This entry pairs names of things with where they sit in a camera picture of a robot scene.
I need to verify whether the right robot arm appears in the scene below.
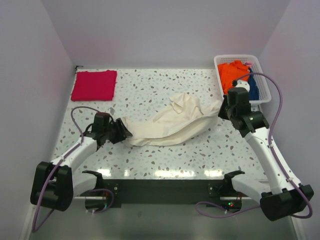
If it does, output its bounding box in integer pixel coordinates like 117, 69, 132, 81
218, 87, 314, 221

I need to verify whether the cream white t-shirt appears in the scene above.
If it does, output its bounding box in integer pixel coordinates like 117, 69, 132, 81
121, 93, 222, 147

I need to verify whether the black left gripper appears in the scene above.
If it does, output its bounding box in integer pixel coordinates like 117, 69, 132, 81
103, 118, 132, 145

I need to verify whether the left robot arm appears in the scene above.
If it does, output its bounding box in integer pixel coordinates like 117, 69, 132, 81
30, 112, 132, 212

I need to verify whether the blue t-shirt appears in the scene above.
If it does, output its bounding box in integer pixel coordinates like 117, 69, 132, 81
247, 75, 260, 101

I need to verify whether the white plastic laundry basket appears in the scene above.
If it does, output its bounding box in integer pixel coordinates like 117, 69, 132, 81
213, 54, 272, 106

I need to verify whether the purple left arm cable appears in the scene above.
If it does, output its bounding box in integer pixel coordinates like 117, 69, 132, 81
31, 106, 116, 234

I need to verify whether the folded red t-shirt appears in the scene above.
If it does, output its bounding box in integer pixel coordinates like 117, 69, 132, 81
70, 70, 118, 102

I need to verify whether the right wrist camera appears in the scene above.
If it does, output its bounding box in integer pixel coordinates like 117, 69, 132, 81
232, 80, 250, 92

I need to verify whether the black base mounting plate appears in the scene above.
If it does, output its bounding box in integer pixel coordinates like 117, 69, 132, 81
103, 179, 244, 209

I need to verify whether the orange t-shirt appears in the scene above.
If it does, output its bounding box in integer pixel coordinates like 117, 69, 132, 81
218, 60, 250, 95

